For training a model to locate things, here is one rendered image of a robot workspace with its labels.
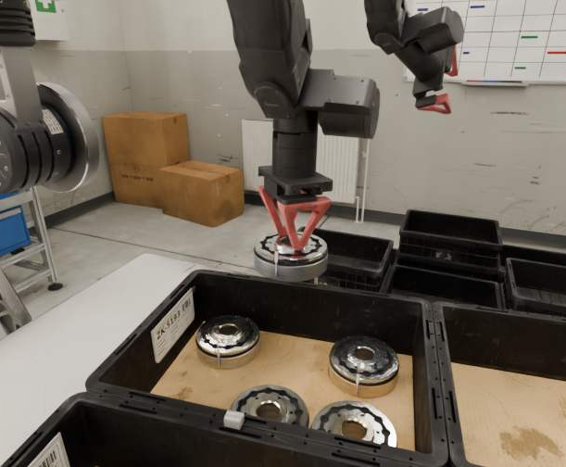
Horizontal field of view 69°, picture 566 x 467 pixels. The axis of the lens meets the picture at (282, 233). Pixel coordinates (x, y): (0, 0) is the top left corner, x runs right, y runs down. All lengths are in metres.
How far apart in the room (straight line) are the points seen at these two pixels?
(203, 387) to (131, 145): 3.37
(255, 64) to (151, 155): 3.40
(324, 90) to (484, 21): 2.82
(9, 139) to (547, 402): 0.88
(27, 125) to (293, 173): 0.46
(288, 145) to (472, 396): 0.44
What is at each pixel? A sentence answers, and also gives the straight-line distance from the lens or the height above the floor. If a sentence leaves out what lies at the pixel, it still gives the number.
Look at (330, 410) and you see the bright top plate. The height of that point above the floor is 0.86.
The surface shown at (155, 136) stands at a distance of 3.75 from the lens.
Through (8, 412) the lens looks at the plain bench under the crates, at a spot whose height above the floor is 0.70.
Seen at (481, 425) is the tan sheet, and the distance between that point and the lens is 0.65.
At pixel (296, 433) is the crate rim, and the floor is 0.93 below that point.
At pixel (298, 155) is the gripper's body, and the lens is 0.51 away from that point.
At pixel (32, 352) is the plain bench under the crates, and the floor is 0.70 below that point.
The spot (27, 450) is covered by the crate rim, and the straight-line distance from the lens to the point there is 0.51.
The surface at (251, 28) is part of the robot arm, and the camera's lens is 0.40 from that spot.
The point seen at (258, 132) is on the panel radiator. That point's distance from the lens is 3.56.
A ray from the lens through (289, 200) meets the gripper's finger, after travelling 0.50.
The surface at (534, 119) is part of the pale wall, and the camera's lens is 3.33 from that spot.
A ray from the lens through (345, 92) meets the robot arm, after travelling 0.48.
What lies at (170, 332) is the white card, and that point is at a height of 0.88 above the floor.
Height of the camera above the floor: 1.28
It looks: 23 degrees down
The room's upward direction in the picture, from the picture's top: straight up
